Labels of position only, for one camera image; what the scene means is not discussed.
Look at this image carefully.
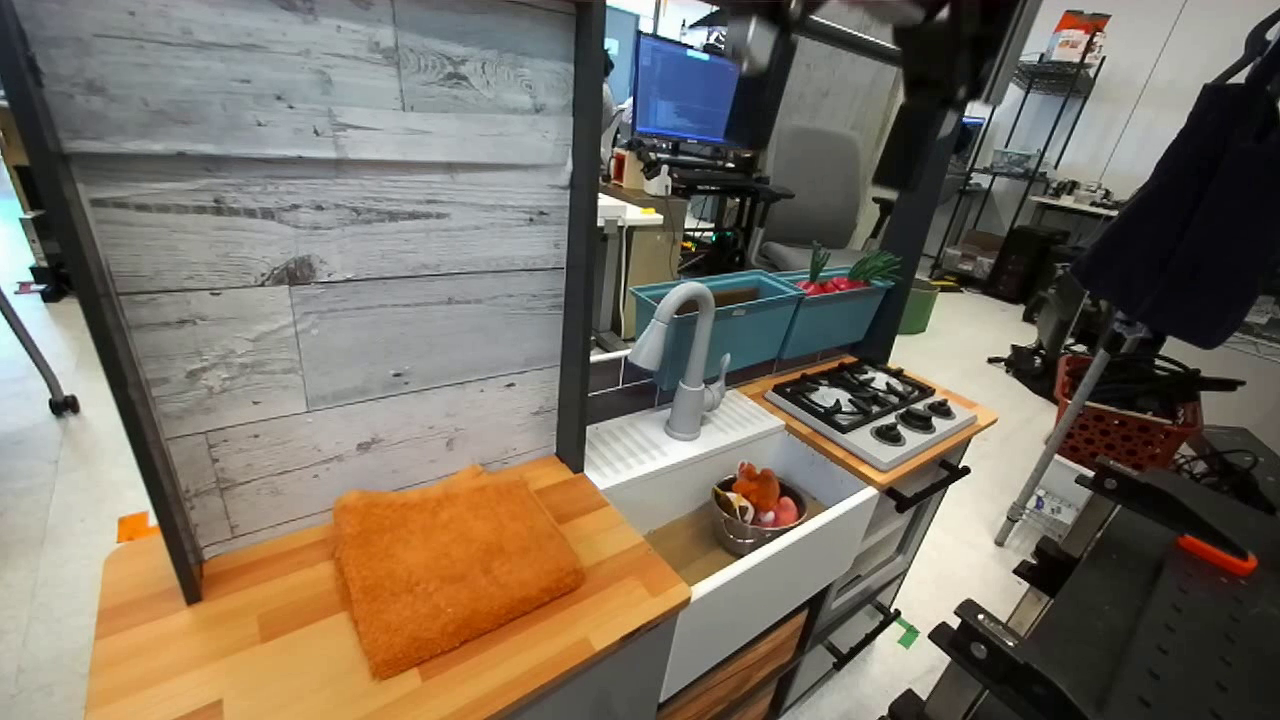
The beige cabinet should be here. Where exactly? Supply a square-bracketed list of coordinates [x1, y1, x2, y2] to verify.
[597, 182, 691, 343]

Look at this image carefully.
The green bin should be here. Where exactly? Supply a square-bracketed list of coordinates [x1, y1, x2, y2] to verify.
[898, 274, 946, 338]

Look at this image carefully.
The grey office chair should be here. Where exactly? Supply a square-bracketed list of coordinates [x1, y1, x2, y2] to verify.
[758, 123, 871, 282]

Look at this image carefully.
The black oven handle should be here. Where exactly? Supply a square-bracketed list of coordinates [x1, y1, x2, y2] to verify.
[883, 461, 976, 514]

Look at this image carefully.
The black hanging cloth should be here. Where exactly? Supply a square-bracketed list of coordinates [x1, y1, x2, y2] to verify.
[1074, 6, 1280, 356]

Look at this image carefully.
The grey wood-look panel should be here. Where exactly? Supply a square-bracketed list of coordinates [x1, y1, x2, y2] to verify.
[7, 0, 591, 552]

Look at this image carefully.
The black wheeled stand leg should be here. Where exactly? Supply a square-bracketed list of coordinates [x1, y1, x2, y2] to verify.
[0, 282, 84, 421]

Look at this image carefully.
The red plastic crate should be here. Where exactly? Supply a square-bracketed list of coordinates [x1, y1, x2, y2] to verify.
[1052, 349, 1210, 475]

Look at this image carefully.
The grey toy faucet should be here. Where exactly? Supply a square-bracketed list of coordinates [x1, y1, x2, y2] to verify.
[623, 274, 735, 445]

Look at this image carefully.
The grey toy stove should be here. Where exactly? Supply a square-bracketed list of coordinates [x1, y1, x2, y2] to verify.
[768, 356, 982, 475]

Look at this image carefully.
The wooden front drawer unit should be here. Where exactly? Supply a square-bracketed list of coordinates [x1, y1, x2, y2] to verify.
[660, 608, 815, 720]

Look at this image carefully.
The grey tripod pole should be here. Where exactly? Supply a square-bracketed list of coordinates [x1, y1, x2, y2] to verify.
[994, 349, 1120, 552]

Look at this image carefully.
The orange terry towel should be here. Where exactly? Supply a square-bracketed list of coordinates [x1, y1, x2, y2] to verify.
[329, 469, 591, 682]

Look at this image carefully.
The black drawer handle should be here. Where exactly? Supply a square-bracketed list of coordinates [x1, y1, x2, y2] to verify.
[820, 603, 908, 670]

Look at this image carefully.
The steel pot with handles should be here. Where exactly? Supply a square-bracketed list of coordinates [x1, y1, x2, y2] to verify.
[705, 473, 815, 560]

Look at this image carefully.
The black perforated table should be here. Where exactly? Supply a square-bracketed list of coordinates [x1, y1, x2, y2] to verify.
[883, 422, 1280, 720]

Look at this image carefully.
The teal plastic bin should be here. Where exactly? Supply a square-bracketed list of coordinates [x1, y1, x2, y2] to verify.
[627, 266, 805, 399]
[775, 272, 899, 368]

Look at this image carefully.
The white toy sink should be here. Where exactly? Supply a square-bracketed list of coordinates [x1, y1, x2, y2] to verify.
[580, 389, 889, 707]

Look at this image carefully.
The green plant toy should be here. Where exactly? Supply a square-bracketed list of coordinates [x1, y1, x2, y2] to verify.
[849, 249, 908, 292]

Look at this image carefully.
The black computer desk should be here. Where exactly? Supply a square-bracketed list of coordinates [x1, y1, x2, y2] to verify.
[620, 136, 794, 274]

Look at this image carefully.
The orange plush doll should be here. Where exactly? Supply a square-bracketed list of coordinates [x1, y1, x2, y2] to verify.
[728, 461, 794, 526]

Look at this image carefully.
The grey toy oven cabinet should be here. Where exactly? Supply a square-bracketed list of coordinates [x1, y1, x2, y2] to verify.
[775, 451, 973, 710]

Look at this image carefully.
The computer monitor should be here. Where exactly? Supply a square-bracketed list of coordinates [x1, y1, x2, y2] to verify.
[627, 26, 744, 151]

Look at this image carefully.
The orange white box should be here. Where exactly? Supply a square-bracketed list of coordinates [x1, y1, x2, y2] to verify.
[1048, 2, 1117, 68]

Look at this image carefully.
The orange black clamp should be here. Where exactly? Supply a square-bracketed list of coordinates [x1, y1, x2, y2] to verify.
[1172, 526, 1265, 585]

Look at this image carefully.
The black metal kitchen frame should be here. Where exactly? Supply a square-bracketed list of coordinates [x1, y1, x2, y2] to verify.
[0, 0, 1044, 608]

